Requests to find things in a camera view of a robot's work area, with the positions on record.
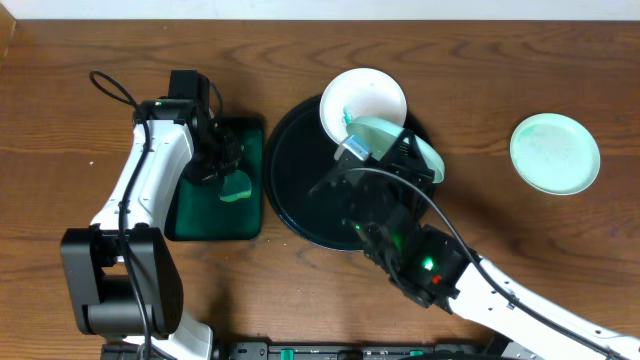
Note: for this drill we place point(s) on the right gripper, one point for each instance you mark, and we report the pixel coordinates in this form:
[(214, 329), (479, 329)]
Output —
[(413, 165)]

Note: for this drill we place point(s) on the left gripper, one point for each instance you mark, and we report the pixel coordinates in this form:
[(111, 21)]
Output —
[(220, 163)]

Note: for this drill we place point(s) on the mint green plate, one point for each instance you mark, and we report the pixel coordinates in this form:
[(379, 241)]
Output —
[(378, 136), (555, 154)]

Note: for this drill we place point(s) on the yellow green sponge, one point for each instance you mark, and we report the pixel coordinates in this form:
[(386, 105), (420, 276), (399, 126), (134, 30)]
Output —
[(236, 186)]

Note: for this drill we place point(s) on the white plate with green stain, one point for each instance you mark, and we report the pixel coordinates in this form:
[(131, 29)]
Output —
[(360, 92)]

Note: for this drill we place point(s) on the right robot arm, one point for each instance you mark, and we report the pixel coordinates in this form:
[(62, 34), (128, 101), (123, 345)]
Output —
[(434, 267)]

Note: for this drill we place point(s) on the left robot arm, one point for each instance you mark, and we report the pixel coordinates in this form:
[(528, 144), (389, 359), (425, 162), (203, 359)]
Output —
[(122, 280)]

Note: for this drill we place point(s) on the black rectangular water tray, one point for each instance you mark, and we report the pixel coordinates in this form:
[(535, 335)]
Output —
[(196, 212)]

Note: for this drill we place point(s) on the round black tray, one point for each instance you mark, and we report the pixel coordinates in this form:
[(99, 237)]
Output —
[(298, 155)]

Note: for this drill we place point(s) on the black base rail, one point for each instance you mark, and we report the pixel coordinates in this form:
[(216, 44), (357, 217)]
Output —
[(264, 351)]

